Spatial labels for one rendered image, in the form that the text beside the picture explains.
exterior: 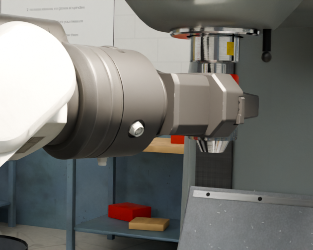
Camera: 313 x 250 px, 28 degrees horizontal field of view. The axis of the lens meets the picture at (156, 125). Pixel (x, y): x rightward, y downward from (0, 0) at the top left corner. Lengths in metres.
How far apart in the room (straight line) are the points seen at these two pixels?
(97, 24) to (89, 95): 5.04
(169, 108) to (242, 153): 0.48
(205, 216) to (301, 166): 0.17
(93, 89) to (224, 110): 0.13
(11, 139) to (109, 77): 0.11
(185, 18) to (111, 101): 0.12
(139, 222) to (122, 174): 0.81
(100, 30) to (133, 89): 5.00
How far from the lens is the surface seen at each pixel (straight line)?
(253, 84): 0.97
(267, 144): 0.97
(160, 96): 0.48
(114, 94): 0.45
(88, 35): 5.52
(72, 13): 5.62
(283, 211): 0.95
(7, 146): 0.37
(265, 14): 0.54
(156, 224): 4.63
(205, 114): 0.52
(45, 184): 5.77
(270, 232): 0.95
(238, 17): 0.53
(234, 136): 0.59
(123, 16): 5.38
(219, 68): 0.59
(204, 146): 0.59
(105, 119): 0.45
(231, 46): 0.58
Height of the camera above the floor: 1.25
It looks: 3 degrees down
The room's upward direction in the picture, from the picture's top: 1 degrees clockwise
